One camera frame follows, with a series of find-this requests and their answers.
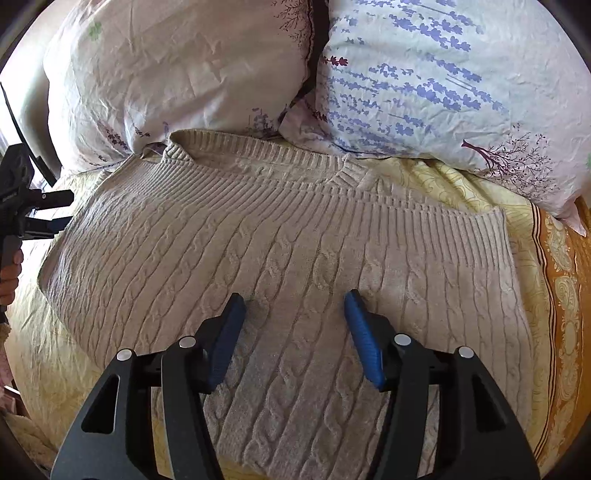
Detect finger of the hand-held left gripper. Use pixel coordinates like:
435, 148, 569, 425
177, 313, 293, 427
18, 216, 71, 241
28, 189, 75, 209

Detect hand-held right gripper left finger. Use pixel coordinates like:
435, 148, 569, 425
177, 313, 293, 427
51, 293, 247, 480

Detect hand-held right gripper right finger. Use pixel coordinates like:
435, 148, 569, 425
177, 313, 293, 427
344, 289, 541, 480

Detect beige cable-knit sweater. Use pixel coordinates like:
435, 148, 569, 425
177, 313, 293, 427
39, 129, 539, 480

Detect person's left forearm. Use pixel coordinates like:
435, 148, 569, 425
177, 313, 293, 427
0, 305, 14, 347

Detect person's left hand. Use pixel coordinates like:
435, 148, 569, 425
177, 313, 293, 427
0, 249, 25, 307

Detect white pillow with purple sprigs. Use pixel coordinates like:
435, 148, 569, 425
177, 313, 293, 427
44, 0, 324, 170

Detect yellow patterned bed sheet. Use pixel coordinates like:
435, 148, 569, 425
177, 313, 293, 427
9, 143, 591, 480

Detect beige fluffy cloth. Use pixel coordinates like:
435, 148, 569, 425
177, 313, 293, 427
0, 411, 61, 472

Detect white pillow with blue flowers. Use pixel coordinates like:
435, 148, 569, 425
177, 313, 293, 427
279, 0, 591, 237

